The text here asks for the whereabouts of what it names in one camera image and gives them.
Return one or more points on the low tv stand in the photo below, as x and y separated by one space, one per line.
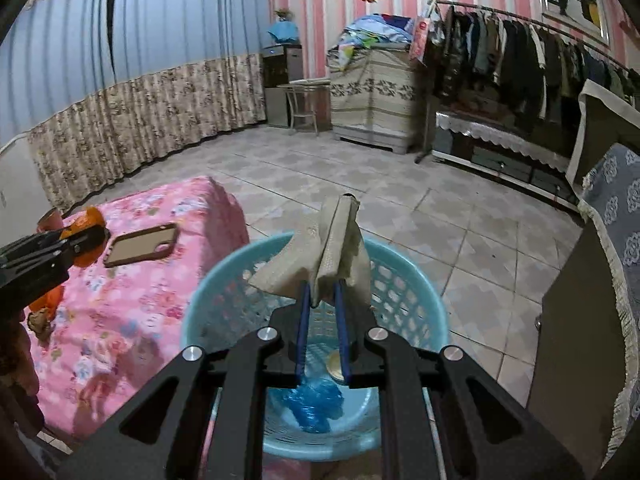
503 156

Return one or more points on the brown phone case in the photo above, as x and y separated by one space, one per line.
150 244

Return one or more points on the blue floral curtain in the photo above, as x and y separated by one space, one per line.
99 88

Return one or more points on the clothes rack with clothes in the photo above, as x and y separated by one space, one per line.
514 73

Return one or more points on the small metal side table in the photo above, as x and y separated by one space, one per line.
309 105

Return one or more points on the orange plastic bag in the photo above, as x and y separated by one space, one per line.
49 302

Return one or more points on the cloth covered cabinet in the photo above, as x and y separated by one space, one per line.
377 96

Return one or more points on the pink mug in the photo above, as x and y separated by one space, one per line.
51 221

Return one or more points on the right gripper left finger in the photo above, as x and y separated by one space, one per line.
202 415

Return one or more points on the pile of bedding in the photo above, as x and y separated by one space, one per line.
372 29

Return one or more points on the beige cloth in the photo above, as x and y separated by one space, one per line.
326 249

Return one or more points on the light blue plastic basket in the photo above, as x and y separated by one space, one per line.
225 307

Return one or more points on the orange peel piece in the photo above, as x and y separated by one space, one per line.
88 234

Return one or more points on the water dispenser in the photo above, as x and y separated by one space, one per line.
281 64

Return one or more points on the armchair with blue cover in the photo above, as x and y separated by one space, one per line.
585 388

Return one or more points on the white cabinet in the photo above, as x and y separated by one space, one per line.
23 200

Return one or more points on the blue plastic trash piece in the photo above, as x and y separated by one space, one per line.
314 403

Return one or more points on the blue covered plant pot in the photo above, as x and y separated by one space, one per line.
283 30

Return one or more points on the brown crumpled paper near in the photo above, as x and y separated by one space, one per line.
41 324

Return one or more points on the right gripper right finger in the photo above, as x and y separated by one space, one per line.
441 414

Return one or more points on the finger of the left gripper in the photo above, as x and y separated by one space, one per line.
37 261

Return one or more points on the pink floral tablecloth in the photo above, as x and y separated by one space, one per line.
116 327

